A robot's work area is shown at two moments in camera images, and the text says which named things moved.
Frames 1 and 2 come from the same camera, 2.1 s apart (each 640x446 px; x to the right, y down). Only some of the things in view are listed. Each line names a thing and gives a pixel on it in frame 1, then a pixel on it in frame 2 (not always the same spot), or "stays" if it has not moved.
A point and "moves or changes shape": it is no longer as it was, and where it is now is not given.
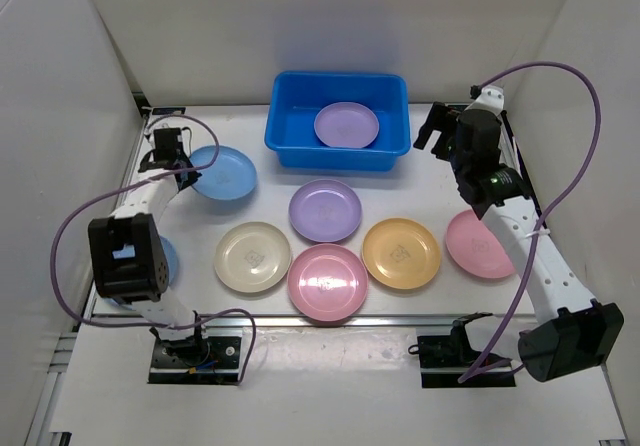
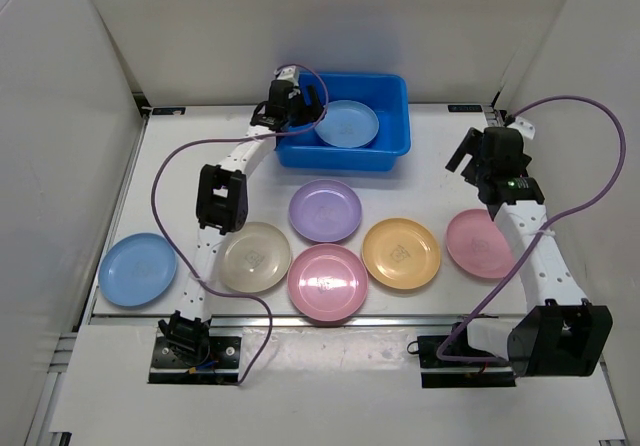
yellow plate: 400,253 stays
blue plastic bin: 296,98 stays
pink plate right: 473,247 stays
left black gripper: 193,176 -> 306,113
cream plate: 252,257 stays
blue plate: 227,172 moves or changes shape
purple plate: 325,210 stays
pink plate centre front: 327,282 stays
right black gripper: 439,119 -> 469,145
